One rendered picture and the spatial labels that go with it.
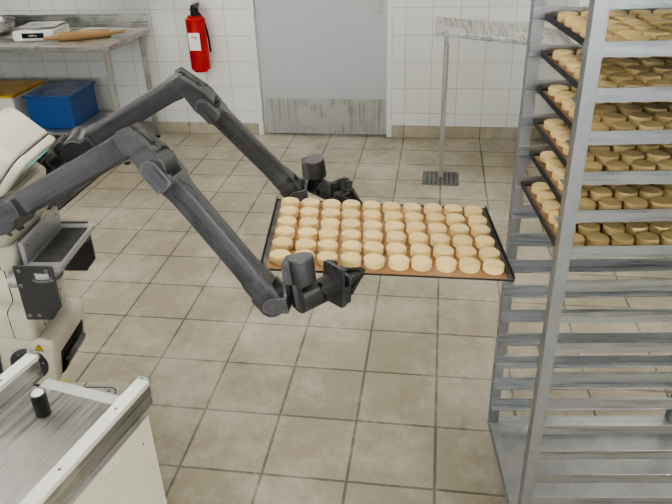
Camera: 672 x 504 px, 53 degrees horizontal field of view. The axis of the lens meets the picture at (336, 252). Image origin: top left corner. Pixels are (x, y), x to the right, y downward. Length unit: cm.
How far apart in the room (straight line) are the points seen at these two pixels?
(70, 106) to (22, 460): 425
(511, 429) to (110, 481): 144
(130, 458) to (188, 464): 109
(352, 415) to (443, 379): 43
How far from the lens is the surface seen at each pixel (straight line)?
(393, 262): 159
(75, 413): 155
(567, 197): 151
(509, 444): 239
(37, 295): 187
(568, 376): 182
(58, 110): 556
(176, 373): 297
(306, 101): 556
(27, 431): 154
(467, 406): 273
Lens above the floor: 179
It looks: 29 degrees down
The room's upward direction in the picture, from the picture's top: 2 degrees counter-clockwise
